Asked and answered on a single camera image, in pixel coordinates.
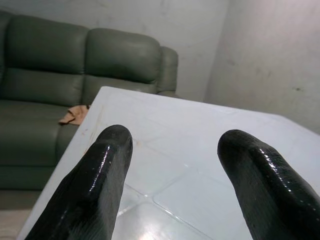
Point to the white table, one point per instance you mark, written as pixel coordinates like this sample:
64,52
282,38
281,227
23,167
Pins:
187,137

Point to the tan cloth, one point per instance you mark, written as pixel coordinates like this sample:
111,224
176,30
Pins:
72,116

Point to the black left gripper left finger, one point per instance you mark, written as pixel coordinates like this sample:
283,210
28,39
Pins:
95,180

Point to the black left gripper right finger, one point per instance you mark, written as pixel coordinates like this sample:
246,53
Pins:
265,185

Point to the green leather sofa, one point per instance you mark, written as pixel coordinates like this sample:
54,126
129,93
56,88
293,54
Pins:
50,50

